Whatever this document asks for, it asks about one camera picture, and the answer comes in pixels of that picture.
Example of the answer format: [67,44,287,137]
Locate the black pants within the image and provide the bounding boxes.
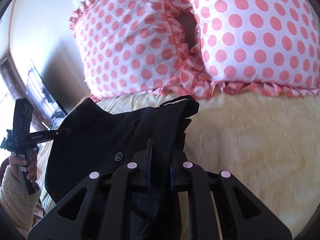
[42,96,199,239]

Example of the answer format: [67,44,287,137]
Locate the beige fleece left forearm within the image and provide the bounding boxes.
[1,166,41,239]

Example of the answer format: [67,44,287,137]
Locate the left hand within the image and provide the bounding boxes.
[9,151,37,183]

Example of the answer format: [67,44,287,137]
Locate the yellow patterned bedsheet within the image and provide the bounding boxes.
[37,90,320,240]

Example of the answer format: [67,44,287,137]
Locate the left pink polka-dot pillow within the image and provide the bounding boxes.
[69,0,210,99]

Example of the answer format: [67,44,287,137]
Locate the pink polka-dot pillow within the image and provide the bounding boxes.
[69,0,210,99]
[189,0,319,98]

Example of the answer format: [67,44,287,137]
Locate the right pink polka-dot pillow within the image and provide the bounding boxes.
[189,0,319,98]

